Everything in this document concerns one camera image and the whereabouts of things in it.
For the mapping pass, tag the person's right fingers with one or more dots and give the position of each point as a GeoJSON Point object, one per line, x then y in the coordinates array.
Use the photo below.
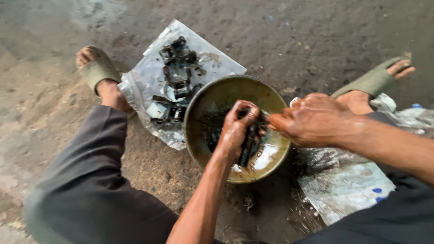
{"type": "Point", "coordinates": [281, 122]}

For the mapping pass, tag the crumpled clear plastic bag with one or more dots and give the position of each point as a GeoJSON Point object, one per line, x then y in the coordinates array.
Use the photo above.
{"type": "Point", "coordinates": [403, 117]}

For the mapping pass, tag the person's foot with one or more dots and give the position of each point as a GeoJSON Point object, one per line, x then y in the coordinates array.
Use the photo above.
{"type": "Point", "coordinates": [356, 101]}
{"type": "Point", "coordinates": [112, 95]}

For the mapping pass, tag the dirty printed plastic sheet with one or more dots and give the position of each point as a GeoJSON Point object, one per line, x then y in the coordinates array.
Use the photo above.
{"type": "Point", "coordinates": [342, 189]}

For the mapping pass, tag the small white square part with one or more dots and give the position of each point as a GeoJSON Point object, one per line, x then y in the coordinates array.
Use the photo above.
{"type": "Point", "coordinates": [156, 110]}

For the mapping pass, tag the clear plastic sheet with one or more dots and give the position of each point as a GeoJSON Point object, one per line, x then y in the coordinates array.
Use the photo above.
{"type": "Point", "coordinates": [145, 74]}

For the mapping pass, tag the black threaded metal part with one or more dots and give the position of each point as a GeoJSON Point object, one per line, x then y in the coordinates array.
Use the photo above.
{"type": "Point", "coordinates": [248, 149]}

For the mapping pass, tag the person's left olive slipper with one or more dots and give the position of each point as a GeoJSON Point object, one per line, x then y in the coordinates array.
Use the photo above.
{"type": "Point", "coordinates": [98, 69]}

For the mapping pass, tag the person's right hand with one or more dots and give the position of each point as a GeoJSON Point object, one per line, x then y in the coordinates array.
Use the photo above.
{"type": "Point", "coordinates": [318, 118]}

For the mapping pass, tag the person's left hand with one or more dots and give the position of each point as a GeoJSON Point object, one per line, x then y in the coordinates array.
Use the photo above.
{"type": "Point", "coordinates": [234, 134]}

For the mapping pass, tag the round dirty metal bowl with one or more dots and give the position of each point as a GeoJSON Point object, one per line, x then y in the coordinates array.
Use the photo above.
{"type": "Point", "coordinates": [206, 111]}

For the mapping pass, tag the blue bottle cap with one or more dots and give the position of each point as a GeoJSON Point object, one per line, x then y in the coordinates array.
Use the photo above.
{"type": "Point", "coordinates": [416, 105]}

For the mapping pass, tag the person's left fingers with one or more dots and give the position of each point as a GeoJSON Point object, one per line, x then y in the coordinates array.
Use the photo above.
{"type": "Point", "coordinates": [242, 113]}

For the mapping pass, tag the person's olive slipper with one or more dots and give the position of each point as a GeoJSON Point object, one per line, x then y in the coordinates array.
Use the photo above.
{"type": "Point", "coordinates": [98, 69]}
{"type": "Point", "coordinates": [371, 81]}

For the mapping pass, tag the person's right olive slipper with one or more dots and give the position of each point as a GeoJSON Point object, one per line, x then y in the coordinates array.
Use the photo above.
{"type": "Point", "coordinates": [371, 81]}

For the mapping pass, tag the person's right foot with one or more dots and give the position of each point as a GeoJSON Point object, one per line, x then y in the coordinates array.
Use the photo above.
{"type": "Point", "coordinates": [356, 101]}

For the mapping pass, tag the pile of black metal parts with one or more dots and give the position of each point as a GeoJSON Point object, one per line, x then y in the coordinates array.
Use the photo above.
{"type": "Point", "coordinates": [178, 84]}

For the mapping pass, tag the person's left trouser leg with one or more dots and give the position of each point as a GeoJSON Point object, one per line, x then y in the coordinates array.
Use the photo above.
{"type": "Point", "coordinates": [95, 183]}

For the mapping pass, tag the person's left foot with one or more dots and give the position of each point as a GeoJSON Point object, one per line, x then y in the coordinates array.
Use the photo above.
{"type": "Point", "coordinates": [112, 95]}

